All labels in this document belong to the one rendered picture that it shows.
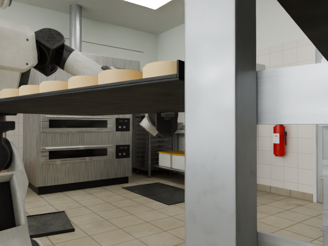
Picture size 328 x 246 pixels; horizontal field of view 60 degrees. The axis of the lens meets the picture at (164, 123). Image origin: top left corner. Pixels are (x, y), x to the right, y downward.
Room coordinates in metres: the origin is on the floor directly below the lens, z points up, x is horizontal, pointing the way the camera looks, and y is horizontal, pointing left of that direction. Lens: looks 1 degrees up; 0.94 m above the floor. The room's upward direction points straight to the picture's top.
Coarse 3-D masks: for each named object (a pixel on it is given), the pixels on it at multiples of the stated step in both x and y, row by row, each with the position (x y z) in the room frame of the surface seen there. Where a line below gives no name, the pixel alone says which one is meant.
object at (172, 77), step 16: (144, 80) 0.22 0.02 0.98; (160, 80) 0.21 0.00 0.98; (176, 80) 0.20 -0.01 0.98; (16, 96) 0.35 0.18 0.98; (32, 96) 0.33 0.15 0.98; (48, 96) 0.31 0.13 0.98; (64, 96) 0.31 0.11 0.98; (80, 96) 0.31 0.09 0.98; (96, 96) 0.31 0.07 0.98; (112, 96) 0.31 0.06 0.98; (128, 96) 0.31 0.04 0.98; (144, 96) 0.31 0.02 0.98; (160, 96) 0.31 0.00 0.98; (176, 96) 0.31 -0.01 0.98; (0, 112) 0.65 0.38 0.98; (16, 112) 0.66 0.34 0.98; (32, 112) 0.66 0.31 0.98; (48, 112) 0.66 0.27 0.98; (64, 112) 0.67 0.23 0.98; (80, 112) 0.67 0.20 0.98; (96, 112) 0.67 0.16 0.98; (112, 112) 0.68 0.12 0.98; (128, 112) 0.68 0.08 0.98; (144, 112) 0.68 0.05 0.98; (160, 112) 0.69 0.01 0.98; (176, 112) 0.69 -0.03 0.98
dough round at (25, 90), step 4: (20, 88) 0.38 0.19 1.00; (24, 88) 0.38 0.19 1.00; (28, 88) 0.38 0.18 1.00; (32, 88) 0.38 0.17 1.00; (36, 88) 0.38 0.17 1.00; (20, 92) 0.38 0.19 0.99; (24, 92) 0.38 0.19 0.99; (28, 92) 0.38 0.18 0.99; (32, 92) 0.38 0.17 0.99; (36, 92) 0.38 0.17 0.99
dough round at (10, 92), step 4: (12, 88) 0.41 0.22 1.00; (0, 92) 0.42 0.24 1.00; (4, 92) 0.41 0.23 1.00; (8, 92) 0.41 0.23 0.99; (12, 92) 0.41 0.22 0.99; (16, 92) 0.41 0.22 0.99; (0, 96) 0.42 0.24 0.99; (4, 96) 0.41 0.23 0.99; (8, 96) 0.41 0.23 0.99; (12, 96) 0.41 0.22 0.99
